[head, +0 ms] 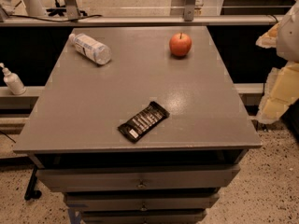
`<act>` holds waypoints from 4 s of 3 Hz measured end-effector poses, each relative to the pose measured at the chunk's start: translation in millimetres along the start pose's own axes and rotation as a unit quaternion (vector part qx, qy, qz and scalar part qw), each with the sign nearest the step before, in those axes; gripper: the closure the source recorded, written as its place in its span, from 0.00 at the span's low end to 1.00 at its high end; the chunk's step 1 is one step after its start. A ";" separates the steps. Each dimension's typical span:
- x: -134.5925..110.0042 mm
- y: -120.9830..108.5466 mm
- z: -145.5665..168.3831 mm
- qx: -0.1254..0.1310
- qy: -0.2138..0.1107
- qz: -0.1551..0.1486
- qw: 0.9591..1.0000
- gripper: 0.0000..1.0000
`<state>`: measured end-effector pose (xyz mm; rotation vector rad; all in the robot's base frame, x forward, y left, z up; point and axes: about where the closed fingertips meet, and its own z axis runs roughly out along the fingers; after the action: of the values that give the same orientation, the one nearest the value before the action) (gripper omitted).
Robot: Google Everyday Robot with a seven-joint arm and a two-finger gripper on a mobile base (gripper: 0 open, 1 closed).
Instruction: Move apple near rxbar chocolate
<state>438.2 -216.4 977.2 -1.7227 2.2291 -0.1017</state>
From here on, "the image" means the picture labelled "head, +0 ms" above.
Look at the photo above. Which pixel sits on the bottom grey drawer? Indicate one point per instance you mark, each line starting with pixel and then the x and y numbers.
pixel 148 217

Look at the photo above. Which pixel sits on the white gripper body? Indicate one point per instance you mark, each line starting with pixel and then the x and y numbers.
pixel 289 37

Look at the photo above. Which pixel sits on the grey metal frame post right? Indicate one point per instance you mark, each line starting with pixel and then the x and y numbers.
pixel 189 6

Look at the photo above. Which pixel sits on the red apple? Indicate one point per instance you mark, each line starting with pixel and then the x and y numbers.
pixel 180 44

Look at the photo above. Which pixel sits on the grey drawer cabinet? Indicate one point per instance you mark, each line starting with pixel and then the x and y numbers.
pixel 147 138

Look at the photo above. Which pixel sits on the white pump dispenser bottle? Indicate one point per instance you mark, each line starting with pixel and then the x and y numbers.
pixel 13 81

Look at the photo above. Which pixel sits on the grey drawer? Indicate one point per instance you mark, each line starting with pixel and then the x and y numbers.
pixel 141 202
pixel 141 178
pixel 148 217

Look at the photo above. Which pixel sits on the middle grey drawer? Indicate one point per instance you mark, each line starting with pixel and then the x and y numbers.
pixel 141 202

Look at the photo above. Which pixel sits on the grey metal frame post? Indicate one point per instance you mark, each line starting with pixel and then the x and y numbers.
pixel 189 6
pixel 72 10

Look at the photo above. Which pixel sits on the top grey drawer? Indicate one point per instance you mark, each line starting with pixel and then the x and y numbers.
pixel 141 178

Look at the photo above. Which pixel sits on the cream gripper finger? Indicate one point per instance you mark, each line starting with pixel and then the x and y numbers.
pixel 280 92
pixel 269 39

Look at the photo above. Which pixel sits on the black rxbar chocolate wrapper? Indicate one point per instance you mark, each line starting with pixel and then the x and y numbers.
pixel 143 122

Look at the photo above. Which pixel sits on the clear plastic water bottle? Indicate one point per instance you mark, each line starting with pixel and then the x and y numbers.
pixel 91 48

